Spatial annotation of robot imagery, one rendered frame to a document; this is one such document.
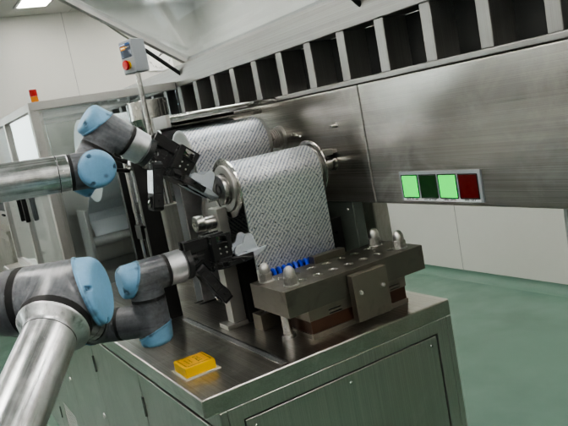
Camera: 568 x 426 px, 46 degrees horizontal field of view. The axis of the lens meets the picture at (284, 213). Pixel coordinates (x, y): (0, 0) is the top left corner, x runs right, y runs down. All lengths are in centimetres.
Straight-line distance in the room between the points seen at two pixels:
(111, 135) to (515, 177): 85
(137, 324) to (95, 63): 596
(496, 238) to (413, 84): 324
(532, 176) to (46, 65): 626
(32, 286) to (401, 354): 84
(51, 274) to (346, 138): 89
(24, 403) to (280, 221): 85
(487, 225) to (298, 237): 314
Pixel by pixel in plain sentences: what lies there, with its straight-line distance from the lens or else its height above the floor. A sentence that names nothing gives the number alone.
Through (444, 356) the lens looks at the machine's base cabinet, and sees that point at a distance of 167.
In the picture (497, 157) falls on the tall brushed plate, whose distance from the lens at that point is 138.
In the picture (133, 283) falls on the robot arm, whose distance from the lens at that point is 146.
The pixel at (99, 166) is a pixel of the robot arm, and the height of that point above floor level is 137.
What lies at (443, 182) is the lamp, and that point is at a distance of 149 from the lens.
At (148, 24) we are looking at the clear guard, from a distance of 239.
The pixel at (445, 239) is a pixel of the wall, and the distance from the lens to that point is 503.
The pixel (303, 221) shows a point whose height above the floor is 113.
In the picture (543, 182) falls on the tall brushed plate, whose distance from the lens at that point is 133.
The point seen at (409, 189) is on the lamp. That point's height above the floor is 118.
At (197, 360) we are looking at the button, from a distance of 146.
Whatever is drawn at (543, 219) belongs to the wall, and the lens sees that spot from 440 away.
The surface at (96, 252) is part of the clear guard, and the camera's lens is 254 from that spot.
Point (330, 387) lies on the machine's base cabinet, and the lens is 147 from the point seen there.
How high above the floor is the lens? 141
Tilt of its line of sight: 9 degrees down
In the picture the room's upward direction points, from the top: 11 degrees counter-clockwise
